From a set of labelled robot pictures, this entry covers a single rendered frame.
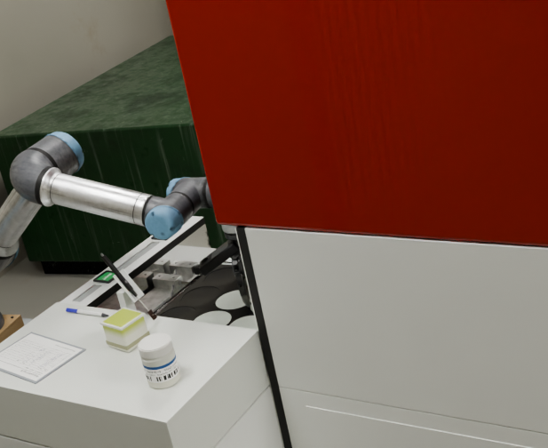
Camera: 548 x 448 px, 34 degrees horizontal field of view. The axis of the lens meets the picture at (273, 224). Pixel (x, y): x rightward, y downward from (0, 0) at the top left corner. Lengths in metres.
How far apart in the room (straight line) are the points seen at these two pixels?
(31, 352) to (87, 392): 0.27
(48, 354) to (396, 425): 0.81
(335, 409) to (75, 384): 0.57
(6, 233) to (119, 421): 0.80
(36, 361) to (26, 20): 3.68
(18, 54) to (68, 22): 0.56
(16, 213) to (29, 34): 3.25
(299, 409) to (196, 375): 0.29
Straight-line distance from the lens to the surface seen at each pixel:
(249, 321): 2.20
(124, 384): 1.95
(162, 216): 2.02
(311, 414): 2.07
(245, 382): 2.00
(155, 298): 2.47
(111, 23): 6.34
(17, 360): 2.18
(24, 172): 2.21
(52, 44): 5.78
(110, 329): 2.07
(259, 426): 2.08
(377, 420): 1.99
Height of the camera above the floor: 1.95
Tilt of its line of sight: 23 degrees down
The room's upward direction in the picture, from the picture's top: 12 degrees counter-clockwise
